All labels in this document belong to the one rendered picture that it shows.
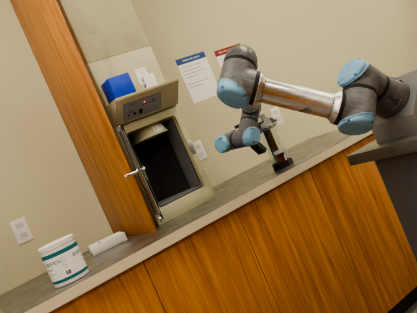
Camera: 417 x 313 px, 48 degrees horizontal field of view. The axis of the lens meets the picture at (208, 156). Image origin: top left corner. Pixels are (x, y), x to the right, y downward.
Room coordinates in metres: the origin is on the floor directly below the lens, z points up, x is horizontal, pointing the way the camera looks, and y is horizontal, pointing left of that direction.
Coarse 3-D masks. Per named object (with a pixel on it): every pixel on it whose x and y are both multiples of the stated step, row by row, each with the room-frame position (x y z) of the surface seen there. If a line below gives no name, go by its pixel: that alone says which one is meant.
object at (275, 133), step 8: (272, 128) 2.20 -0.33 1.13; (264, 136) 2.21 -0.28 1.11; (272, 136) 2.19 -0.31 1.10; (280, 136) 2.21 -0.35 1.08; (264, 144) 2.23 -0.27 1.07; (272, 144) 2.19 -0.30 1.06; (280, 144) 2.20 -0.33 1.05; (272, 152) 2.20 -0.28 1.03; (280, 152) 2.19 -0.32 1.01; (288, 152) 2.22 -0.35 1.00; (272, 160) 2.22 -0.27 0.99; (280, 160) 2.19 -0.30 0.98
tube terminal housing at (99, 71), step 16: (144, 48) 2.20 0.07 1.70; (96, 64) 2.08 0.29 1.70; (112, 64) 2.11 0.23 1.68; (128, 64) 2.15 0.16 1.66; (144, 64) 2.19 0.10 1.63; (96, 80) 2.06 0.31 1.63; (160, 80) 2.21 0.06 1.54; (160, 112) 2.17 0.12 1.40; (176, 112) 2.21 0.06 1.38; (128, 128) 2.09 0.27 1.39; (128, 160) 2.07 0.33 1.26; (192, 160) 2.23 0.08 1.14; (144, 176) 2.07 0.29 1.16; (144, 192) 2.06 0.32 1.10; (192, 192) 2.17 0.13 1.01; (208, 192) 2.21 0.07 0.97; (160, 208) 2.08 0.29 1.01; (176, 208) 2.11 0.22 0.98; (192, 208) 2.15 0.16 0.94; (160, 224) 2.06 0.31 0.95
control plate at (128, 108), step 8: (152, 96) 2.07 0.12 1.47; (160, 96) 2.10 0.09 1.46; (128, 104) 2.01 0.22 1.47; (136, 104) 2.04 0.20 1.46; (144, 104) 2.07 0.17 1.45; (152, 104) 2.10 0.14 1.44; (160, 104) 2.13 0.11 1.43; (128, 112) 2.04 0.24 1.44; (136, 112) 2.06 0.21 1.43; (144, 112) 2.09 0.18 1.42
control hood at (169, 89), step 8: (176, 80) 2.12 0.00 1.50; (152, 88) 2.05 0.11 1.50; (160, 88) 2.08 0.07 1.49; (168, 88) 2.11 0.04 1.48; (176, 88) 2.14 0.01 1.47; (128, 96) 1.99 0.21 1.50; (136, 96) 2.02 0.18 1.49; (144, 96) 2.05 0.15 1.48; (168, 96) 2.14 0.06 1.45; (176, 96) 2.17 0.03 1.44; (112, 104) 2.00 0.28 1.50; (120, 104) 1.99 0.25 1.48; (168, 104) 2.16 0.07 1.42; (112, 112) 2.03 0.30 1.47; (120, 112) 2.01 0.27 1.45; (152, 112) 2.13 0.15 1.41; (120, 120) 2.03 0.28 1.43; (128, 120) 2.06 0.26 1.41
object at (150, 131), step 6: (150, 126) 2.17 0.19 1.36; (156, 126) 2.18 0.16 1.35; (162, 126) 2.21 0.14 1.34; (138, 132) 2.17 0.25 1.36; (144, 132) 2.16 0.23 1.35; (150, 132) 2.16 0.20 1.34; (156, 132) 2.16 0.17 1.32; (162, 132) 2.30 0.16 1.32; (138, 138) 2.17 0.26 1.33; (144, 138) 2.15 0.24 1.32; (150, 138) 2.32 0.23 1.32
